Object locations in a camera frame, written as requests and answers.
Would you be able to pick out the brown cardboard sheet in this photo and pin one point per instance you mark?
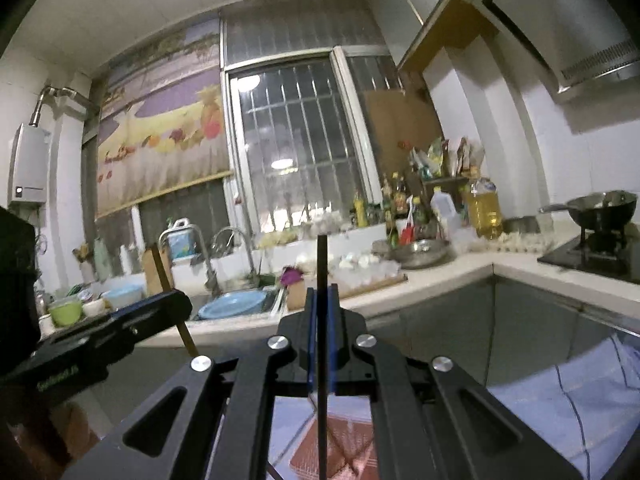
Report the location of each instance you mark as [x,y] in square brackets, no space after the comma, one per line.
[400,130]

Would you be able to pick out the small white bowl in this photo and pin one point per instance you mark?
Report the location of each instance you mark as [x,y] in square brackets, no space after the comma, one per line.
[93,307]

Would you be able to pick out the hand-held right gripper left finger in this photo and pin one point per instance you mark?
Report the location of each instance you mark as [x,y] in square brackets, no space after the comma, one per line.
[311,332]

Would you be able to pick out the black chopstick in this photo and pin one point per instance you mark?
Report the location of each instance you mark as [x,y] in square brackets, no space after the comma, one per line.
[323,280]

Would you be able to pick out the steel range hood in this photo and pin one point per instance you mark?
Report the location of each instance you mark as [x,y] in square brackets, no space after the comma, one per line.
[565,25]

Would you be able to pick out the large cooking oil bottle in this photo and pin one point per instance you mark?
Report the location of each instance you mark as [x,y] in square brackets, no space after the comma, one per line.
[484,212]

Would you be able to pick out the wooden knife block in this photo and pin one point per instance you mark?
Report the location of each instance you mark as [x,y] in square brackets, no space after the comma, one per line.
[150,270]

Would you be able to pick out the metal sink faucet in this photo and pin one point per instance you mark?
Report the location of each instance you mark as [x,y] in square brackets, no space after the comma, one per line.
[240,240]

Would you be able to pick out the fruit print window blind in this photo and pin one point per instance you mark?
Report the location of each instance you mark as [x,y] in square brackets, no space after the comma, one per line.
[160,125]

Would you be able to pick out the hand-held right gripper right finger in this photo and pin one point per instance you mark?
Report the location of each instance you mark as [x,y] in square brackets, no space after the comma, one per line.
[333,332]

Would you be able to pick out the metal bowl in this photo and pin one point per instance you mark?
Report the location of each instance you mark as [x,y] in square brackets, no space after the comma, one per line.
[417,254]

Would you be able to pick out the white plastic jug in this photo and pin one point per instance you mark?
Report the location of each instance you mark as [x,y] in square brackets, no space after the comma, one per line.
[444,210]

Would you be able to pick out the barred kitchen window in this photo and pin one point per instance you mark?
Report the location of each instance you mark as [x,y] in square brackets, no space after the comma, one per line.
[295,150]

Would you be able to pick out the dark metal wok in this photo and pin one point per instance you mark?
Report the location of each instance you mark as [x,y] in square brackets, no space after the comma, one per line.
[602,210]

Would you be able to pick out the wooden cutting board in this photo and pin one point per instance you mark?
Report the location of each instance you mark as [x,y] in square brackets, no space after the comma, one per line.
[372,285]

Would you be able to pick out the light blue bowl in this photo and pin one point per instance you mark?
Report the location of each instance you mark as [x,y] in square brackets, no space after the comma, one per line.
[124,297]

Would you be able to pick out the group of sauce bottles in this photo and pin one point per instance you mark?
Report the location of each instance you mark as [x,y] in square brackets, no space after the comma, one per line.
[395,205]

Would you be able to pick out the white gas water heater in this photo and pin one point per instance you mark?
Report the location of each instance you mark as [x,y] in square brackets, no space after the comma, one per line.
[29,165]

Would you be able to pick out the wooden shelf with packets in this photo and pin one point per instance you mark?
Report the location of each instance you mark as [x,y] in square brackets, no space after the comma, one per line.
[445,165]

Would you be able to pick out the black gas stove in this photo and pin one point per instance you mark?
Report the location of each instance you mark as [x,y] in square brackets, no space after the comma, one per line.
[595,257]

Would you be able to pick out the blue plate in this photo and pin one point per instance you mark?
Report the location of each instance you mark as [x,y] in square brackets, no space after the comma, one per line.
[232,305]

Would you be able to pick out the blue checked tablecloth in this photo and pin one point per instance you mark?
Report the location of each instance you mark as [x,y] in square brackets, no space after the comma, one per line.
[565,410]

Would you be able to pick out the metal exhaust pipe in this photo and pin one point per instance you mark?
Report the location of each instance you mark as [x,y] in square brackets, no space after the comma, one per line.
[57,94]

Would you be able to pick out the pink plastic utensil basket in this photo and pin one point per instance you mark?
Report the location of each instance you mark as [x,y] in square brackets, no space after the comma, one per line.
[345,447]

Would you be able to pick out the green bowl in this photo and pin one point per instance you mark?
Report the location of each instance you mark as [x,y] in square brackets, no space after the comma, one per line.
[66,314]

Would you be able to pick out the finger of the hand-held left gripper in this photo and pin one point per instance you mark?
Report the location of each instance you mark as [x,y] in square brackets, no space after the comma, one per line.
[155,312]

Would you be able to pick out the blue white detergent bottle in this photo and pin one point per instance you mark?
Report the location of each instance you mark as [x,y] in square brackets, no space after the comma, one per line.
[182,242]

